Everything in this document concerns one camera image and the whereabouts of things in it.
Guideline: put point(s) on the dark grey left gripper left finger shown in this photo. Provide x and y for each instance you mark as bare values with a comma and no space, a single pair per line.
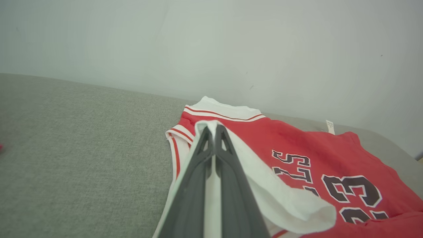
188,198

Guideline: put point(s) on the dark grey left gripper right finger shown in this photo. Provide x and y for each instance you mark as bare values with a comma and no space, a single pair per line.
236,205

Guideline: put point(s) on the red basketball shorts white trim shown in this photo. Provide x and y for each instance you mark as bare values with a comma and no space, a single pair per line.
297,142

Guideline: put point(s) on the grey fabric sofa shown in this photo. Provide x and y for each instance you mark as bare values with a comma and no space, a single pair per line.
82,148

